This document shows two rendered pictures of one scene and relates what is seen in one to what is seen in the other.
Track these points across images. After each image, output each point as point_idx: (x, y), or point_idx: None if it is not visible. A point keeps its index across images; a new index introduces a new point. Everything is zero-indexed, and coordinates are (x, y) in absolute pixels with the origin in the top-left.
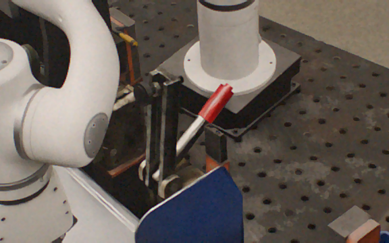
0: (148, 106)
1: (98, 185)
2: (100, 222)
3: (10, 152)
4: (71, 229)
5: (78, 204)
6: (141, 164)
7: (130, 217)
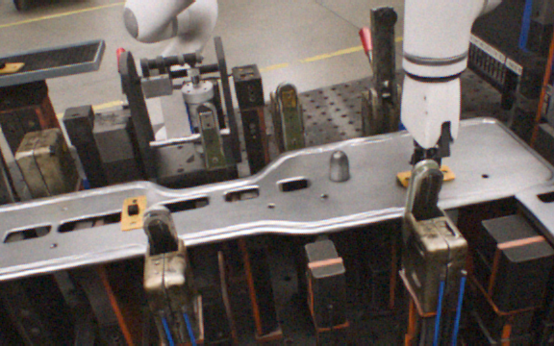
0: (376, 37)
1: (340, 141)
2: (377, 148)
3: (479, 9)
4: (374, 160)
5: (351, 153)
6: (373, 93)
7: (383, 135)
